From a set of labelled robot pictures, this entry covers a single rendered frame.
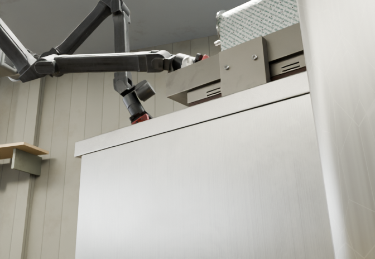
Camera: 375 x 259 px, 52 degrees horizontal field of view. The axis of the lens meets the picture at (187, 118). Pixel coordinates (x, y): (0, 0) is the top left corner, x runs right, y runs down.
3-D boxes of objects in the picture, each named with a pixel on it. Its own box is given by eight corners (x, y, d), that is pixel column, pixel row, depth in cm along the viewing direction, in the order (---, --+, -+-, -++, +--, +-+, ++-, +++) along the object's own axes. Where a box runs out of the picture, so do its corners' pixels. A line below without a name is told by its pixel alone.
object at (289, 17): (225, 97, 105) (221, 38, 111) (308, 72, 91) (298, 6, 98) (224, 97, 104) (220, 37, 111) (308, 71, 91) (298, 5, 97)
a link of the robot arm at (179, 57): (170, 53, 116) (183, 52, 120) (168, 75, 119) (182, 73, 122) (186, 57, 112) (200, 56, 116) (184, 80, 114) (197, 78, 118)
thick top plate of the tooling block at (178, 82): (205, 114, 102) (204, 93, 104) (364, 68, 79) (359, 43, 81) (166, 97, 90) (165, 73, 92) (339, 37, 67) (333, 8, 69)
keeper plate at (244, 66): (227, 103, 79) (224, 55, 82) (272, 90, 73) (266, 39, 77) (220, 100, 77) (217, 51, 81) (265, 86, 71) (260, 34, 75)
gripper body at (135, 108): (154, 120, 152) (145, 106, 155) (144, 111, 143) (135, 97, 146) (141, 129, 153) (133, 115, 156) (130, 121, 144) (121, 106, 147)
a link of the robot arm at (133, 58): (32, 58, 121) (51, 53, 132) (35, 77, 123) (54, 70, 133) (163, 54, 112) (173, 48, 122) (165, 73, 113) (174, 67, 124)
